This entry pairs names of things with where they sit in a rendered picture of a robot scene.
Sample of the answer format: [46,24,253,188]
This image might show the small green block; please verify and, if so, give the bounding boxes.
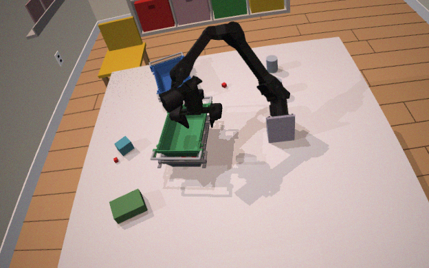
[109,188,147,224]

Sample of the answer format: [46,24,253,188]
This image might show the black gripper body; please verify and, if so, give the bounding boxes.
[169,93,223,120]

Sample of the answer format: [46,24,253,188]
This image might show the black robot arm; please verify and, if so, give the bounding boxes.
[159,21,290,117]

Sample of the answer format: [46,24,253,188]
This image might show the blue plastic tray with grey wire bars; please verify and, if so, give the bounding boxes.
[148,52,185,100]

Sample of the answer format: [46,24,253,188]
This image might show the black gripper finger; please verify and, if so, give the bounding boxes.
[210,118,218,128]
[174,115,189,129]

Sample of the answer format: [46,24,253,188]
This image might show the teal block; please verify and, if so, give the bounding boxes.
[115,136,134,156]

